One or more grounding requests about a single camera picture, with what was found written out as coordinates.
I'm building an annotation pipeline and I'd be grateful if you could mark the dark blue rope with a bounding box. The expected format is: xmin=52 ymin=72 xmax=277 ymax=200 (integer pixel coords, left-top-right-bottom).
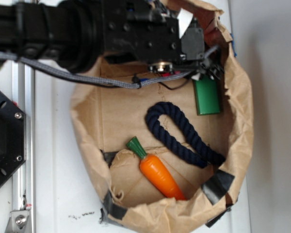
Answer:
xmin=144 ymin=101 xmax=226 ymax=169

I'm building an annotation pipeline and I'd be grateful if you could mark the aluminium frame rail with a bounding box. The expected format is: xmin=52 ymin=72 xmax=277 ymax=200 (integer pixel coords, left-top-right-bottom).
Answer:
xmin=4 ymin=60 xmax=36 ymax=233

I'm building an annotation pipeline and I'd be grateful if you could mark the orange toy carrot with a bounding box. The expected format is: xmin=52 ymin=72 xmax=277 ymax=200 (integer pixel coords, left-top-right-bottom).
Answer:
xmin=126 ymin=136 xmax=186 ymax=200

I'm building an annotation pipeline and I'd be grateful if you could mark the white plastic tray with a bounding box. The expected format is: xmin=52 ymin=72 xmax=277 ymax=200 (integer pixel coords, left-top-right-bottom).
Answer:
xmin=34 ymin=0 xmax=252 ymax=233

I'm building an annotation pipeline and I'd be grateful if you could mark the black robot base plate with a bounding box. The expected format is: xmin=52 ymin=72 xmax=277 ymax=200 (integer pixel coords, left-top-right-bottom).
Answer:
xmin=0 ymin=91 xmax=25 ymax=188

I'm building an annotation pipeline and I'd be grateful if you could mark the grey braided cable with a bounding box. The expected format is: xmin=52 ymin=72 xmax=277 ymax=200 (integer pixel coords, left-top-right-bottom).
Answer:
xmin=0 ymin=45 xmax=220 ymax=89

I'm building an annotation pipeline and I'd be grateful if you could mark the green rectangular block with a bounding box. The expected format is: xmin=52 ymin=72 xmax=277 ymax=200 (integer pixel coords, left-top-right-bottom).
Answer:
xmin=194 ymin=75 xmax=221 ymax=116

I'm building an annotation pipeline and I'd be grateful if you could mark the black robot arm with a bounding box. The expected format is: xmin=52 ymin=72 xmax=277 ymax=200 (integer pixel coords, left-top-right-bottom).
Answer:
xmin=0 ymin=0 xmax=224 ymax=88

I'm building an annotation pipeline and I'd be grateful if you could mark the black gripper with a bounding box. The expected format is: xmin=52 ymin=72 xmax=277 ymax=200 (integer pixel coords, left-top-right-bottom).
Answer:
xmin=102 ymin=0 xmax=224 ymax=79

